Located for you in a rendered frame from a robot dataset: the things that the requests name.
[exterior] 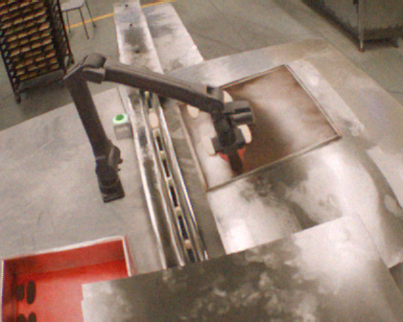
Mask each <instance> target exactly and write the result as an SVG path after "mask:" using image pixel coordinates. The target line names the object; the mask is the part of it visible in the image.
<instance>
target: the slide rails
mask: <svg viewBox="0 0 403 322"><path fill-rule="evenodd" d="M139 90H140V98H141V102H142V105H143V109H144V113H145V117H146V121H147V125H148V130H149V132H148V133H150V134H149V137H150V141H151V145H152V149H153V154H154V157H155V161H156V164H157V168H158V173H159V177H160V181H161V185H162V190H163V194H164V197H165V201H166V205H167V209H168V213H170V218H171V222H172V225H173V229H174V233H175V237H176V240H177V244H178V251H180V255H181V258H182V261H183V264H184V265H186V264H190V260H189V256H188V252H187V249H186V245H185V244H184V242H183V238H182V235H181V232H180V228H179V224H178V218H177V214H176V209H175V206H174V202H172V199H171V195H170V192H169V187H168V183H167V179H166V175H165V172H164V168H163V164H162V160H161V157H160V153H159V148H158V144H157V141H156V138H155V134H154V128H153V127H152V126H151V125H150V122H149V115H150V112H149V108H148V105H147V101H146V98H145V94H144V93H145V91H144V90H141V89H139ZM148 94H149V97H150V101H151V104H152V108H153V112H154V114H155V115H156V116H157V119H158V127H157V128H158V131H159V136H160V139H161V143H162V146H163V149H164V154H165V157H166V161H167V164H168V168H169V173H170V176H171V179H172V182H173V186H174V191H176V194H177V198H178V204H179V207H180V211H181V215H182V218H183V222H184V225H185V229H186V233H187V236H189V240H190V242H191V245H192V249H193V252H194V256H195V259H196V262H200V261H203V258H202V253H201V250H200V247H199V245H198V241H197V238H196V234H195V231H194V228H193V224H192V221H190V218H189V215H188V212H187V207H186V204H185V200H184V197H183V194H182V190H181V188H180V184H179V180H178V174H177V173H176V171H175V167H174V163H173V160H172V156H171V153H170V150H169V146H168V143H167V139H166V136H165V132H164V128H163V125H162V122H161V119H160V116H159V112H158V109H157V106H156V102H155V99H154V94H153V93H150V92H148Z"/></svg>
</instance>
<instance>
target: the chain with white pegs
mask: <svg viewBox="0 0 403 322"><path fill-rule="evenodd" d="M145 96H146V100H147V104H148V108H149V110H150V114H152V113H153V109H152V106H151V103H150V99H149V95H148V91H145ZM154 133H155V137H157V138H156V140H157V143H158V147H159V148H160V149H159V151H160V155H161V159H162V163H164V164H163V167H164V171H165V174H166V178H167V182H168V185H169V190H172V191H170V194H171V198H172V200H174V204H175V208H176V212H177V216H178V223H179V227H180V226H181V225H183V226H181V227H180V230H181V234H182V237H183V241H184V243H185V244H186V247H187V251H188V249H191V250H189V251H188V254H189V258H190V262H191V263H192V262H195V258H194V255H193V251H192V247H191V244H190V241H189V239H188V237H187V235H186V231H185V228H184V224H183V221H182V217H181V213H180V209H179V206H178V203H176V202H178V200H176V199H177V196H176V193H173V191H174V189H173V184H172V180H171V177H170V175H169V171H168V166H167V163H166V159H165V155H164V150H163V147H162V145H161V141H160V142H159V140H160V138H158V137H159V134H158V129H157V127H154ZM165 167H166V168H165ZM167 174H168V175H167ZM173 197H174V198H173ZM176 205H177V206H176ZM181 222H182V223H181ZM182 228H184V229H182ZM183 231H185V232H183ZM183 235H184V236H183ZM190 252H192V253H190ZM192 255H193V256H192ZM190 256H192V257H190ZM193 258H194V260H192V259H193Z"/></svg>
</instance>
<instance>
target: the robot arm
mask: <svg viewBox="0 0 403 322"><path fill-rule="evenodd" d="M102 66H103V69H102V68H101V67H102ZM87 81H90V82H93V83H99V84H101V82H102V81H104V82H115V83H118V84H121V85H123V84H124V85H126V86H129V87H132V88H135V89H138V90H139V89H141V90H144V91H148V92H150V93H153V94H156V95H159V96H162V97H165V98H167V97H169V98H172V99H175V100H178V101H181V102H183V103H186V104H188V105H190V106H193V107H196V108H199V109H200V111H203V112H206V113H209V118H210V119H211V121H212V124H213V127H214V128H215V131H216V134H217V137H214V138H211V142H212V145H213V148H214V150H215V154H217V152H218V153H219V156H220V158H222V159H223V160H225V161H227V163H228V164H229V165H230V162H229V159H228V157H227V155H228V154H229V153H231V152H232V151H235V150H238V154H239V157H240V159H241V160H242V155H243V153H244V150H245V146H244V143H246V139H245V137H244V135H243V131H242V129H241V128H240V127H239V128H236V129H234V126H233V124H235V125H236V126H237V127H238V126H243V125H247V124H252V123H254V116H253V111H252V107H251V104H250V102H249V101H244V102H237V103H236V102H234V101H229V102H225V92H224V90H223V89H222V88H221V87H219V86H216V85H212V84H209V83H207V84H206V85H205V84H202V83H199V82H192V81H189V80H179V79H176V78H173V77H170V76H167V75H164V74H161V73H158V72H153V71H150V70H147V69H145V68H139V67H136V66H133V65H127V64H126V63H123V62H118V61H117V60H115V59H111V55H105V54H103V53H98V52H92V53H90V54H89V55H88V56H85V57H83V59H81V60H80V61H79V62H77V63H76V64H74V65H73V66H72V67H71V68H69V69H68V71H67V73H66V75H65V76H64V78H63V80H62V81H61V83H62V84H63V87H66V88H67V90H68V91H69V92H70V93H69V94H70V96H72V98H73V99H72V100H73V102H74V104H75V106H76V108H77V111H78V115H79V117H80V119H81V121H82V124H83V127H84V129H85V133H86V136H87V138H88V140H89V142H90V144H91V148H92V152H93V155H94V157H95V162H96V167H95V173H96V174H97V178H98V179H97V180H98V184H99V188H100V192H101V196H102V200H103V202H104V203H105V204H107V203H110V202H111V201H114V200H117V199H120V198H123V197H125V196H126V193H125V190H124V187H123V185H122V184H121V181H120V178H119V174H118V171H121V169H120V168H118V165H119V164H121V163H122V162H123V159H121V157H120V155H121V151H120V150H119V149H118V147H116V146H114V145H113V144H112V142H111V140H110V139H107V136H106V134H105V129H104V127H103V125H102V122H101V120H100V118H99V117H100V116H99V113H98V111H97V109H96V107H95V105H96V104H95V103H94V102H93V99H92V95H91V93H90V90H89V89H88V88H89V87H88V84H87ZM229 116H230V118H229ZM231 118H232V121H233V123H232V121H231Z"/></svg>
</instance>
